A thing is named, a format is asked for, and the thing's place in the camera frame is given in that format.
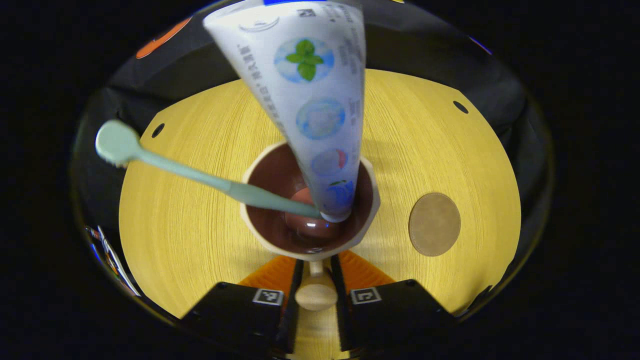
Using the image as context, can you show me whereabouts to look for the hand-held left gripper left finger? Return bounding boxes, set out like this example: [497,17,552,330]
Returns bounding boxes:
[180,257,305,358]

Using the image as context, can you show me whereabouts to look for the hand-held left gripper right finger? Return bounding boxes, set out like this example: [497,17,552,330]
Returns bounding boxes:
[330,250,458,353]

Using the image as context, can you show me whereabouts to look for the round brown coaster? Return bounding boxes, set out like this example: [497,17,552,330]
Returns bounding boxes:
[408,192,462,258]

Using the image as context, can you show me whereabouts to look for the beige cup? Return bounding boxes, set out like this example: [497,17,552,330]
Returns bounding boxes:
[240,141,382,312]

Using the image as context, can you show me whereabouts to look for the pale green toothbrush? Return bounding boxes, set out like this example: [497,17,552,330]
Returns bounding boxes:
[95,119,323,219]

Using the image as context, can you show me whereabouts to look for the white toothpaste tube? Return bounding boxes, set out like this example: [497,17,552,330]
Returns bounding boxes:
[202,0,367,224]

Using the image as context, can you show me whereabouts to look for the black backdrop cloth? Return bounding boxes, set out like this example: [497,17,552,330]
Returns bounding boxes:
[70,0,556,281]

